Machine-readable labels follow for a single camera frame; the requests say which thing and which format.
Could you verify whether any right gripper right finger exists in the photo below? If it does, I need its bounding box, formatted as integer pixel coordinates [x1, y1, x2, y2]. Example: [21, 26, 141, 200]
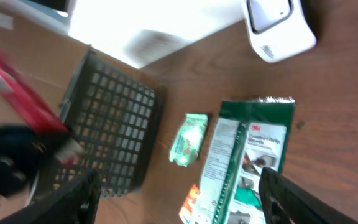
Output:
[259, 167, 358, 224]

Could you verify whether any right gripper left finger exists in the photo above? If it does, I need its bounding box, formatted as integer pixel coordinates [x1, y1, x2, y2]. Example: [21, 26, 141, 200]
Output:
[0, 170, 101, 224]

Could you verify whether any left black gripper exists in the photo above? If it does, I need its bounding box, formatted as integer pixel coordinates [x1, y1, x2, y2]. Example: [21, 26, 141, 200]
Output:
[0, 125, 70, 198]

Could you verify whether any green 3M pouch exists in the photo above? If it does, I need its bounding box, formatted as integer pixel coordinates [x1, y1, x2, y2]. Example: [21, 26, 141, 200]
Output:
[190, 96, 295, 224]

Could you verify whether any red snack packet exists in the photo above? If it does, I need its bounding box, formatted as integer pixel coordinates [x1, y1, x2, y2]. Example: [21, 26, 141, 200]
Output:
[0, 48, 85, 166]

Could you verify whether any small orange box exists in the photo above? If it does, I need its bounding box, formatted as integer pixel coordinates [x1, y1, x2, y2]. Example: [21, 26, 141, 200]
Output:
[178, 184, 200, 224]

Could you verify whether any teal white wipes packet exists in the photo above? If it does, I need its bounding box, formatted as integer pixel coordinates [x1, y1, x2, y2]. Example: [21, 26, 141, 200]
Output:
[169, 113, 208, 167]

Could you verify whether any white barcode scanner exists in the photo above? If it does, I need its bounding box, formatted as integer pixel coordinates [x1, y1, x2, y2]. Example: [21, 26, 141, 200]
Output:
[242, 0, 317, 63]

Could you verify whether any grey plastic mesh basket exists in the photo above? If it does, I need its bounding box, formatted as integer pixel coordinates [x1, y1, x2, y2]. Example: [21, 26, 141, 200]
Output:
[26, 49, 164, 206]

